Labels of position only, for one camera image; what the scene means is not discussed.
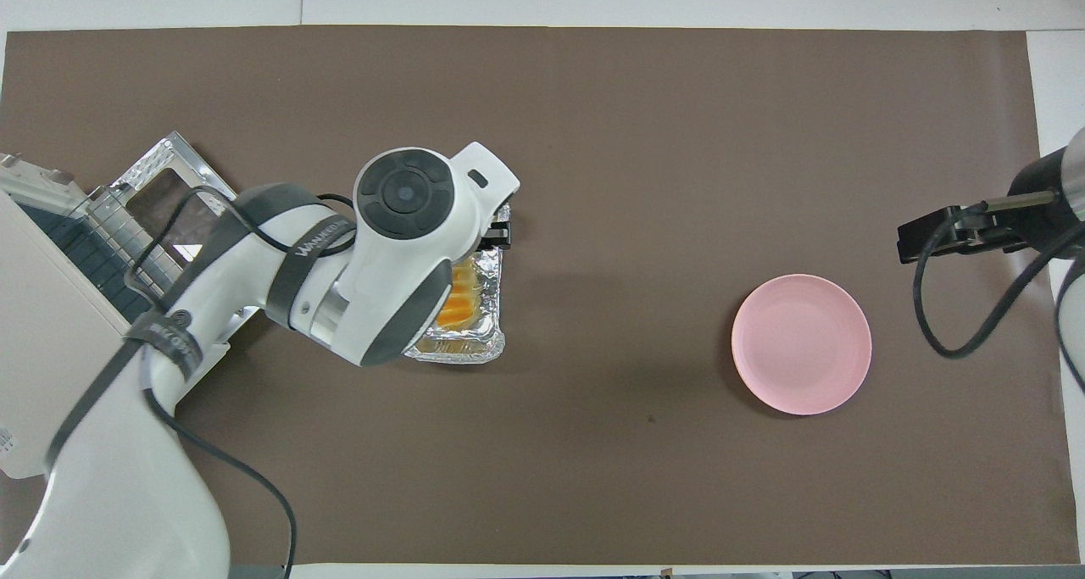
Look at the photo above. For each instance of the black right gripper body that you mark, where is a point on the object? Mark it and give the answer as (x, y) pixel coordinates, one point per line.
(1043, 197)

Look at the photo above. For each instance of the golden bread loaf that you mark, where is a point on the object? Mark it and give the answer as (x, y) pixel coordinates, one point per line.
(462, 295)

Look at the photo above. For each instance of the aluminium foil tray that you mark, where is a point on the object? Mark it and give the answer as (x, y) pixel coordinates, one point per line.
(485, 316)

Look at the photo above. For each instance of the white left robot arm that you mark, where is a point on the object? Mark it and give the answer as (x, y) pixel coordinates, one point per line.
(110, 494)

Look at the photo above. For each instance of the glass oven door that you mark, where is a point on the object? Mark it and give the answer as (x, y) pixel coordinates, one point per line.
(169, 159)

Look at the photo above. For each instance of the cream toaster oven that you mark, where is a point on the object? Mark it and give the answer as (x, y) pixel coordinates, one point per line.
(42, 308)

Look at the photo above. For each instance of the brown table mat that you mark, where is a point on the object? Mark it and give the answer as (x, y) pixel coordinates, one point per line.
(593, 180)

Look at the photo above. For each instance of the pink round plate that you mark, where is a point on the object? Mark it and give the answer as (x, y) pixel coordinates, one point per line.
(801, 344)

